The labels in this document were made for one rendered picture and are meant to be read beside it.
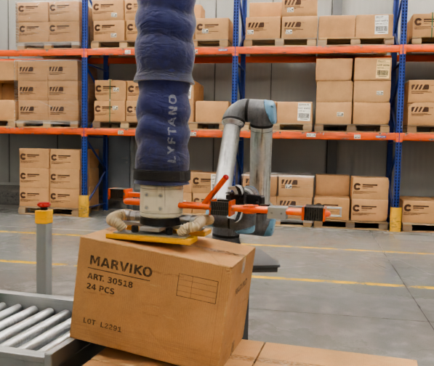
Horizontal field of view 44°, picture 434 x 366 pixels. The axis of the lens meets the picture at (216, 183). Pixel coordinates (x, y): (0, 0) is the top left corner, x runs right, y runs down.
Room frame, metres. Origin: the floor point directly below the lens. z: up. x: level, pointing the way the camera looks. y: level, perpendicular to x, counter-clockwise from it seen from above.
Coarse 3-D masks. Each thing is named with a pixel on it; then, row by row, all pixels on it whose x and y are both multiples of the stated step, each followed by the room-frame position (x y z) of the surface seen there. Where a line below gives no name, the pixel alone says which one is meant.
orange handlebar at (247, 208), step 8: (128, 192) 2.45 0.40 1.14; (136, 192) 2.44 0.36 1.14; (128, 200) 2.14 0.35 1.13; (136, 200) 2.14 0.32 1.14; (192, 208) 2.08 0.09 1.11; (200, 208) 2.07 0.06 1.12; (208, 208) 2.06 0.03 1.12; (232, 208) 2.03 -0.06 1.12; (240, 208) 2.02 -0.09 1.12; (248, 208) 2.02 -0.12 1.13; (256, 208) 2.01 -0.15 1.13; (264, 208) 2.00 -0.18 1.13; (288, 208) 2.02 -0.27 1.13; (296, 208) 2.02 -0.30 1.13; (328, 216) 1.96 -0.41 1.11
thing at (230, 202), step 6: (216, 198) 2.11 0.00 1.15; (210, 204) 2.04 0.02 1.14; (216, 204) 2.03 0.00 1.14; (222, 204) 2.02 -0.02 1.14; (228, 204) 2.03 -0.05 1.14; (234, 204) 2.08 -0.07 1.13; (210, 210) 2.04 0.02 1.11; (216, 210) 2.03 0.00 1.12; (222, 210) 2.03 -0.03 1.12; (228, 210) 2.03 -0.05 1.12
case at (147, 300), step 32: (96, 256) 2.01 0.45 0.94; (128, 256) 1.97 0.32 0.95; (160, 256) 1.94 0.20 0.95; (192, 256) 1.93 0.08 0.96; (224, 256) 2.00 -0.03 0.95; (96, 288) 2.01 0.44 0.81; (128, 288) 1.97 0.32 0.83; (160, 288) 1.94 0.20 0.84; (192, 288) 1.90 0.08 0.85; (224, 288) 1.87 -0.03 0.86; (96, 320) 2.01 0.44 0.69; (128, 320) 1.97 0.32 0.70; (160, 320) 1.94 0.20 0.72; (192, 320) 1.90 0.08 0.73; (224, 320) 1.87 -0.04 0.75; (160, 352) 1.93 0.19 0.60; (192, 352) 1.90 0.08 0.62; (224, 352) 1.93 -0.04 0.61
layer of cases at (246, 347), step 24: (96, 360) 1.99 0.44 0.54; (120, 360) 1.99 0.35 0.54; (144, 360) 1.99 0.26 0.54; (240, 360) 2.01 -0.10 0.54; (264, 360) 2.02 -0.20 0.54; (288, 360) 2.02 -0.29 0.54; (312, 360) 2.03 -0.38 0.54; (336, 360) 2.03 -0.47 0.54; (360, 360) 2.03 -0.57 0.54; (384, 360) 2.04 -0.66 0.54; (408, 360) 2.04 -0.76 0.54
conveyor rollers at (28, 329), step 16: (0, 304) 2.64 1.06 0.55; (16, 304) 2.64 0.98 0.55; (0, 320) 2.48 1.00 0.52; (16, 320) 2.45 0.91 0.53; (32, 320) 2.43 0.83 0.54; (48, 320) 2.41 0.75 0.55; (64, 320) 2.52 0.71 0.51; (0, 336) 2.22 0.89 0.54; (16, 336) 2.20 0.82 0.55; (32, 336) 2.27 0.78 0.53; (48, 336) 2.24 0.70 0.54; (64, 336) 2.21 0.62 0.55
